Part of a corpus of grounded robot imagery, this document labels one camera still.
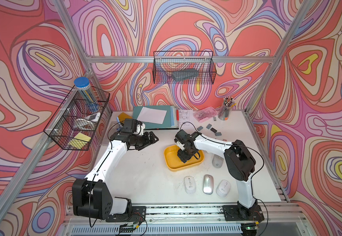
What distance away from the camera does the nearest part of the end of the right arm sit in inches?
27.5

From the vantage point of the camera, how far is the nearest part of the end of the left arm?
585 mm

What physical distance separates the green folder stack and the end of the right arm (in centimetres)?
29
